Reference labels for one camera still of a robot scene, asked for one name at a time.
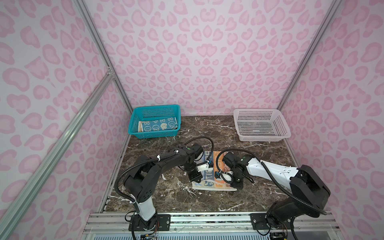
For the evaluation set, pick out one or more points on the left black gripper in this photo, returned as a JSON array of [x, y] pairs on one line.
[[196, 177]]

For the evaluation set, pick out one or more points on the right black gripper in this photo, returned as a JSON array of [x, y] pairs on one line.
[[237, 186]]

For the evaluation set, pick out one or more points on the grey patterned towel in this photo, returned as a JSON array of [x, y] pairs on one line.
[[209, 182]]

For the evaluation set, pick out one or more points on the teal bunny towel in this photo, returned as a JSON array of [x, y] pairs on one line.
[[160, 125]]

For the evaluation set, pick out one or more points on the orange bunny towel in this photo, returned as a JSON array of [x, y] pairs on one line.
[[140, 127]]

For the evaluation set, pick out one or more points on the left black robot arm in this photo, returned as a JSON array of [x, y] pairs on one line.
[[138, 182]]

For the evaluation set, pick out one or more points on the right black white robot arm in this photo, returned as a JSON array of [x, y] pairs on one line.
[[306, 193]]

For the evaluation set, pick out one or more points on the white plastic basket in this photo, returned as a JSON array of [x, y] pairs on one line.
[[261, 125]]

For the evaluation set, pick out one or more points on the teal plastic basket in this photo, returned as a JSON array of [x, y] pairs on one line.
[[151, 113]]

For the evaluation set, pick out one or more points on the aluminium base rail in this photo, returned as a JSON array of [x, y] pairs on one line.
[[213, 226]]

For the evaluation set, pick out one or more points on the left corner aluminium post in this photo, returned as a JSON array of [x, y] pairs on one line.
[[91, 27]]

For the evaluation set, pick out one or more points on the corner aluminium post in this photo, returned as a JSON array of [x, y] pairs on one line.
[[91, 27], [326, 23]]

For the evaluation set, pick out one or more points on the diagonal aluminium frame bar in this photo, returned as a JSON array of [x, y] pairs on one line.
[[21, 204]]

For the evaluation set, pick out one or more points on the right corner aluminium post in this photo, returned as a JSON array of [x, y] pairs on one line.
[[326, 23]]

